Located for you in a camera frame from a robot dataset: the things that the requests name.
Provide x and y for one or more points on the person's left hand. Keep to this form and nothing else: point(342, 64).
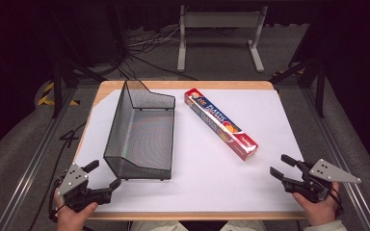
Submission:
point(72, 219)

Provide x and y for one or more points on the person's right beige sleeve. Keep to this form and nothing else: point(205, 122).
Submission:
point(327, 226)

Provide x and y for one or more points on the white table mat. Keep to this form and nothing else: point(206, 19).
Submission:
point(205, 186)

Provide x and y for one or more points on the person's right leg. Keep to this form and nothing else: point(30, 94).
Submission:
point(244, 226)

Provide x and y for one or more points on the person's leg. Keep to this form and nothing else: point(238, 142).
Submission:
point(157, 226)
point(244, 226)

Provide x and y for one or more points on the yellow black hazard tape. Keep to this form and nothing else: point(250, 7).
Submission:
point(45, 99)

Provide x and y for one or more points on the black metal stand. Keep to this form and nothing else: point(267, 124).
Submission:
point(319, 86)
point(57, 86)

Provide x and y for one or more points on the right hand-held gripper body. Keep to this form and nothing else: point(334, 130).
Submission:
point(314, 186)

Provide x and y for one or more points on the red plastic wrap box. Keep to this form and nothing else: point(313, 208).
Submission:
point(221, 123)

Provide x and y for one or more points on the person's left leg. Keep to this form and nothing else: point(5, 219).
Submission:
point(157, 226)

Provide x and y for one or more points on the grey metal stand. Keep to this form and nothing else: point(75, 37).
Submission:
point(220, 19)

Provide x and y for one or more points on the aluminium rail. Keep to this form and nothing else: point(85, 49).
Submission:
point(337, 150)
point(32, 166)

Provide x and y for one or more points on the person's right hand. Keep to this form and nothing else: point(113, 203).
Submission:
point(318, 210)

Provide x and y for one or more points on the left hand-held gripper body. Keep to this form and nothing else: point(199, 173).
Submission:
point(73, 184)

